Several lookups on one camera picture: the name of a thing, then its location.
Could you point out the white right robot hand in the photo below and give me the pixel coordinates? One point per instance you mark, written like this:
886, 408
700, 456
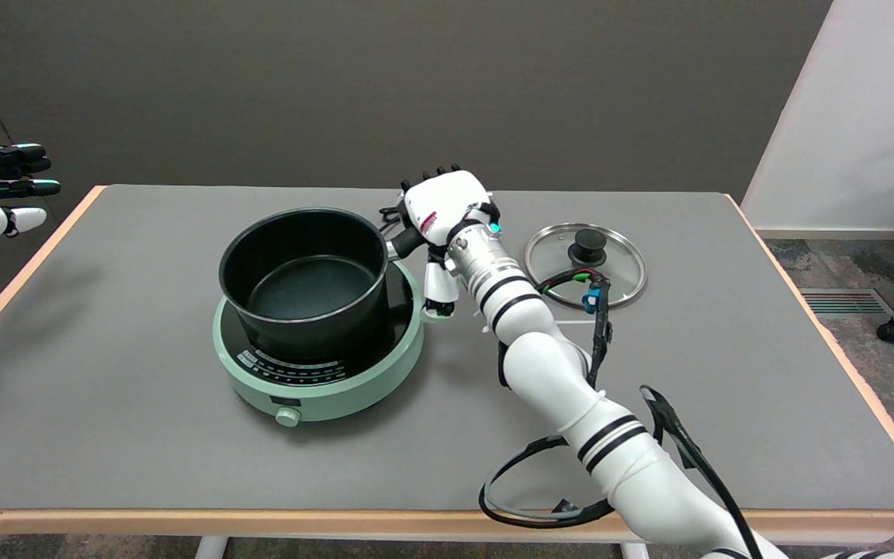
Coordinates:
451, 198

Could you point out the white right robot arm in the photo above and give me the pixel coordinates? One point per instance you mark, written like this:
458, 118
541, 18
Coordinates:
548, 373

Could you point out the glass pot lid black knob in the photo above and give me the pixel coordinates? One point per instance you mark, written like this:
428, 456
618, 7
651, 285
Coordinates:
625, 264

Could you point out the green round induction cooker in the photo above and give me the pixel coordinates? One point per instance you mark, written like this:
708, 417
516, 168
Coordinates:
338, 392

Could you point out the white table leg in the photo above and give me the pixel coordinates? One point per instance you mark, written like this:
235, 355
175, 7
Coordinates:
635, 551
211, 548

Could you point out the metal floor vent grille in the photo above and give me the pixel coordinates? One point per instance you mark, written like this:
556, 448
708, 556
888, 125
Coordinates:
847, 302

